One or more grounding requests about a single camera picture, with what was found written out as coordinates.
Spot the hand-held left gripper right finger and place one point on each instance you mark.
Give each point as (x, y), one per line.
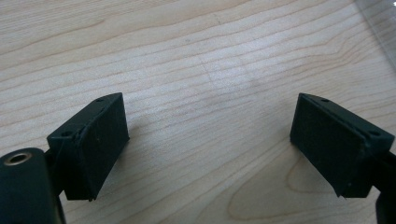
(330, 146)

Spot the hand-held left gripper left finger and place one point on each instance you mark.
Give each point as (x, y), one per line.
(93, 146)

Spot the clear plastic bag grey trim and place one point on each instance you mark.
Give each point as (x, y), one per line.
(383, 21)

